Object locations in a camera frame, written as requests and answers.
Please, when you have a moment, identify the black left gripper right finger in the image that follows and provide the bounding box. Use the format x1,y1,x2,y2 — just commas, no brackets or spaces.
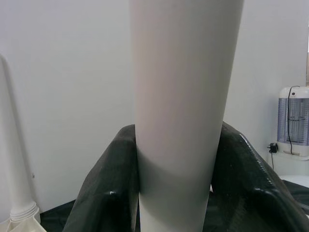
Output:
209,120,309,232

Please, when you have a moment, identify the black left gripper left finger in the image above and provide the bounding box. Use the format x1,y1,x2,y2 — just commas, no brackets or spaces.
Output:
62,124,140,232

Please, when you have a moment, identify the white plastic children table top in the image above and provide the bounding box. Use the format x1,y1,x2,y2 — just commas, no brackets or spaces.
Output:
0,212,42,232

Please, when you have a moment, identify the white tapered plastic table leg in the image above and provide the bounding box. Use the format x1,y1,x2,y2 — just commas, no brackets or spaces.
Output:
128,0,246,232
0,53,41,224

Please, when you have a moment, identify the black table cloth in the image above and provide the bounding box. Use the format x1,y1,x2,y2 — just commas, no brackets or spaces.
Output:
38,178,309,232

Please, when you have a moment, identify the white insect zapper lamp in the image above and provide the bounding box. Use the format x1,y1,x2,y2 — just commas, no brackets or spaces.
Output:
276,86,309,155

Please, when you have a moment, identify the black zapper power cable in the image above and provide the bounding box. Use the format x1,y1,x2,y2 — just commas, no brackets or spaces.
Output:
286,86,301,154

